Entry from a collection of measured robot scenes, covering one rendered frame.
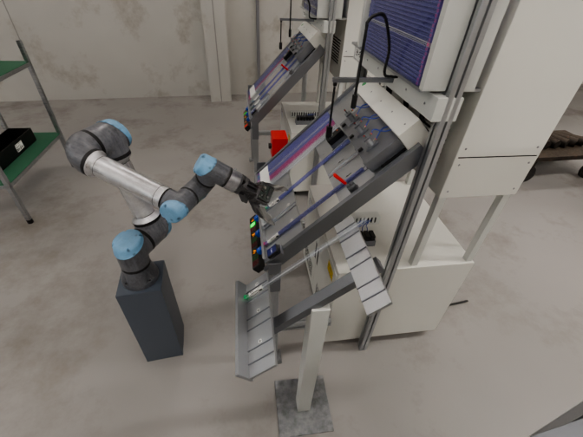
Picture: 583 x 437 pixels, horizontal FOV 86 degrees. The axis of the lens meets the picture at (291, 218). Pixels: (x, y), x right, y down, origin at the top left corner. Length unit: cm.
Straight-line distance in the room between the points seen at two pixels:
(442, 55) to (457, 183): 47
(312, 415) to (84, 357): 121
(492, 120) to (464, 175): 20
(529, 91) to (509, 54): 16
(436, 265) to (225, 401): 118
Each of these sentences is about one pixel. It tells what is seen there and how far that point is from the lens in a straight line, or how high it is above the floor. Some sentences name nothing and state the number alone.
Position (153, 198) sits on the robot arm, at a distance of 109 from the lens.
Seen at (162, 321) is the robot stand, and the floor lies 33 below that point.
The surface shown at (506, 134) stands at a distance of 128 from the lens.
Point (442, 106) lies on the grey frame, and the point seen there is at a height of 136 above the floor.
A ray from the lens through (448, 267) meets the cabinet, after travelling 163.
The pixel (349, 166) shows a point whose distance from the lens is 127.
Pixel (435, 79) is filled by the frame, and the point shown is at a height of 142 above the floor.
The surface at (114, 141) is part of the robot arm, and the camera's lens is 131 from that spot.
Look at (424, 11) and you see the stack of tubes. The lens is 110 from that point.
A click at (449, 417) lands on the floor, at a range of 194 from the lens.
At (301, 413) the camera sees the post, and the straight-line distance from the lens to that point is 175.
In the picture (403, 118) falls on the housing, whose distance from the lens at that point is 114.
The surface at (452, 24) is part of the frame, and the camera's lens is 100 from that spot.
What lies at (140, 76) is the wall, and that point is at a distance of 540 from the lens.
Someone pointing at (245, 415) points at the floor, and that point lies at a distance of 175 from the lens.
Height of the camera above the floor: 165
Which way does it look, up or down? 39 degrees down
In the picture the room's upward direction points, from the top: 3 degrees clockwise
